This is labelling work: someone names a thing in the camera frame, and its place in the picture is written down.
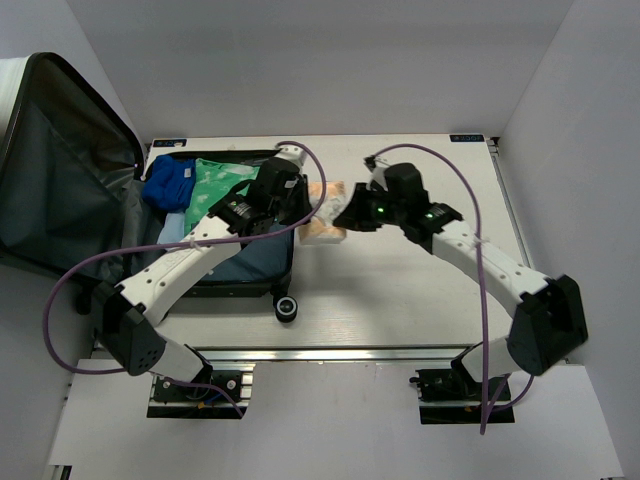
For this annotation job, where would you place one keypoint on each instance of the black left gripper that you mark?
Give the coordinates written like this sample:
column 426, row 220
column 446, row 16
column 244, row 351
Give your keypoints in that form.
column 303, row 191

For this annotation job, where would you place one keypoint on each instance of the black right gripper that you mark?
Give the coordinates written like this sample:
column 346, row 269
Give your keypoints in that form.
column 353, row 216

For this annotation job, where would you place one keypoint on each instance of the beige tissue pack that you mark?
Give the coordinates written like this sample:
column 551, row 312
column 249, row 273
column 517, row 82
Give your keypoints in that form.
column 321, row 229

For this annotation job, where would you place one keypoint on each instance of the slate blue garment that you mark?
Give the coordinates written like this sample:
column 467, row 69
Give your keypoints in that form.
column 258, row 261

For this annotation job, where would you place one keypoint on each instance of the green white tie-dye shirt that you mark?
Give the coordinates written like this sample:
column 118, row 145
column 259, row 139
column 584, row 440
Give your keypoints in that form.
column 213, row 181

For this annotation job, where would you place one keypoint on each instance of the royal blue towel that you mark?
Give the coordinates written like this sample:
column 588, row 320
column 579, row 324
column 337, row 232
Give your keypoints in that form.
column 170, row 186

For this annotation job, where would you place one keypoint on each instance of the light blue garment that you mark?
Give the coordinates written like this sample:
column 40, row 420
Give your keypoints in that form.
column 173, row 228

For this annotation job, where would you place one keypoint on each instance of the black suitcase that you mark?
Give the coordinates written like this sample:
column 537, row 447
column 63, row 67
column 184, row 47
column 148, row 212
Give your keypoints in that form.
column 72, row 175

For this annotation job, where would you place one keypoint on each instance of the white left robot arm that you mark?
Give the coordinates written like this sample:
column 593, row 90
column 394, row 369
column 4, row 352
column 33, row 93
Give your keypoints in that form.
column 234, row 236

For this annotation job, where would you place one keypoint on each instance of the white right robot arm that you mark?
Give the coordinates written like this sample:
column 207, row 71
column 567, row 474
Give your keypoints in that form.
column 548, row 321

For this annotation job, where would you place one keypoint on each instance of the blue label sticker right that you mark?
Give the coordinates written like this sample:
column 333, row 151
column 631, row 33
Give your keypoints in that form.
column 467, row 138

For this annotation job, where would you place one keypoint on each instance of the blue label sticker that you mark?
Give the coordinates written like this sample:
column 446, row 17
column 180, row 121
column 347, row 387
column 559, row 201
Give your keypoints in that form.
column 169, row 143
column 467, row 138

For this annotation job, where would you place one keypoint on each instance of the blue label sticker left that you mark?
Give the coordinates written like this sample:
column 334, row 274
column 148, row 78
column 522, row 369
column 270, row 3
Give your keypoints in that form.
column 169, row 143

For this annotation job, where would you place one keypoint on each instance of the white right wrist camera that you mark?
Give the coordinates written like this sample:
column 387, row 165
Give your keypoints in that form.
column 377, row 168

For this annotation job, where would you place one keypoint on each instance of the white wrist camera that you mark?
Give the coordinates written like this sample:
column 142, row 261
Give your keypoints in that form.
column 292, row 154
column 377, row 168

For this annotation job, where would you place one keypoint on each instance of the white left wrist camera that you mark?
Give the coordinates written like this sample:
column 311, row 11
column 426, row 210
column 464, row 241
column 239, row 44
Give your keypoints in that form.
column 292, row 154

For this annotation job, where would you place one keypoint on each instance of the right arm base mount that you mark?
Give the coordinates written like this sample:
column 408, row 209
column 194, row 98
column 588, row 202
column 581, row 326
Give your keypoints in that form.
column 445, row 398

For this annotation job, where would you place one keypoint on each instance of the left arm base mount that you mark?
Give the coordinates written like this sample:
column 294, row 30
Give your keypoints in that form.
column 228, row 399

